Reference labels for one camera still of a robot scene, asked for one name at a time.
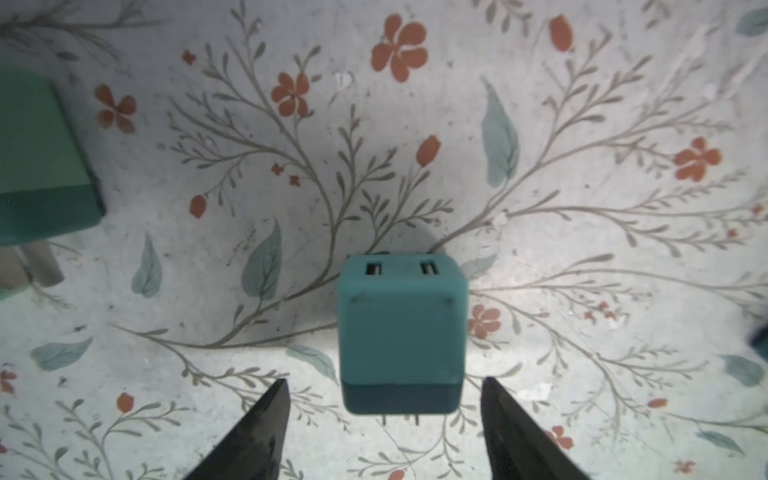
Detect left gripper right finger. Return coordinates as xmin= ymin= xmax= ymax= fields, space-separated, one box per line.
xmin=480 ymin=377 xmax=588 ymax=480

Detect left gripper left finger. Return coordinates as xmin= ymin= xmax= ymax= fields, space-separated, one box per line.
xmin=186 ymin=379 xmax=291 ymax=480

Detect teal plug adapter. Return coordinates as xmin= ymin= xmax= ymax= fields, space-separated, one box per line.
xmin=337 ymin=254 xmax=469 ymax=415

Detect green plug adapter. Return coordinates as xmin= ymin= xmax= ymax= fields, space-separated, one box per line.
xmin=1 ymin=66 xmax=106 ymax=299

